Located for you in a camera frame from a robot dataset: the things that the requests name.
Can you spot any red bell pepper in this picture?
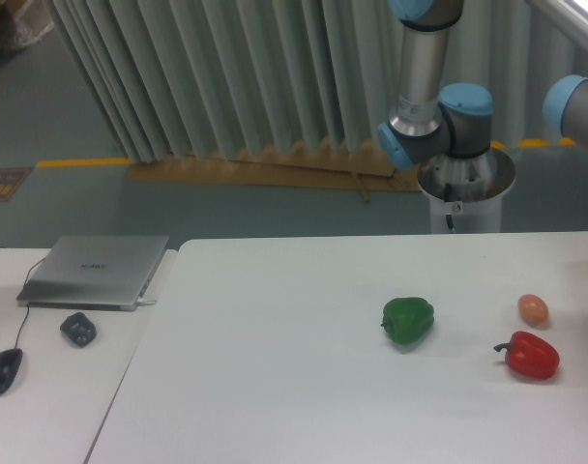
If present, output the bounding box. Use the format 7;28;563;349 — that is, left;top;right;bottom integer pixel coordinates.
493;331;560;381

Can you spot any silver laptop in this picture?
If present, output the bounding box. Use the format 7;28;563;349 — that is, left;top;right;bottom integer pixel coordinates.
16;235;168;310

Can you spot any black mouse cable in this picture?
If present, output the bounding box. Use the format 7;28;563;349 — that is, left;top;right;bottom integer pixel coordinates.
0;246;53;350

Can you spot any green bell pepper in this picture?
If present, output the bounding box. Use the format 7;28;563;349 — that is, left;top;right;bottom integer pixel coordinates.
381;297;435;346

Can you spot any brown egg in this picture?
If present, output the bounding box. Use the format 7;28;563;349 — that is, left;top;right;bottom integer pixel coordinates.
517;294;549;326

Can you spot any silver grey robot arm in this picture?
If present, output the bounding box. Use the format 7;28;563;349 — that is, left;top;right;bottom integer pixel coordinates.
377;1;588;233

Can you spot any brown cardboard sheet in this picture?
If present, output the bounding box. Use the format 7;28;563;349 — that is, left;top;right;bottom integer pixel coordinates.
127;138;420;202

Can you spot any white laptop plug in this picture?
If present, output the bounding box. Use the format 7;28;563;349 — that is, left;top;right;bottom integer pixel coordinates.
136;298;157;306

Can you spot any black computer mouse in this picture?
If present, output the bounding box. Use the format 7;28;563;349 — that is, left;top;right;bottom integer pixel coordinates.
0;348;23;395

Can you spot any pale green curtain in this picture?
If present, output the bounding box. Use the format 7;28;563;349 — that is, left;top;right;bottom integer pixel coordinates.
47;1;588;162

